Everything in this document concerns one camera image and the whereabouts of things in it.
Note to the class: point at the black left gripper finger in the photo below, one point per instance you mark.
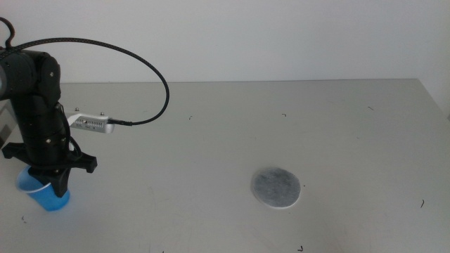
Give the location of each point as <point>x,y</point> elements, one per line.
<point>60,184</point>
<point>40,175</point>

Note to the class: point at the blue plastic cup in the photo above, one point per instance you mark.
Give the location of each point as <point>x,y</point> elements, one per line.
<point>49,202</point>

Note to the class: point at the round grey cup mat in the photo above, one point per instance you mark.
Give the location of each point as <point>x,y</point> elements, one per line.
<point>276,188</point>

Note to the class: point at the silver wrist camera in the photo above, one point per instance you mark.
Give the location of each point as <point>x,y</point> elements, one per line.
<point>89,123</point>

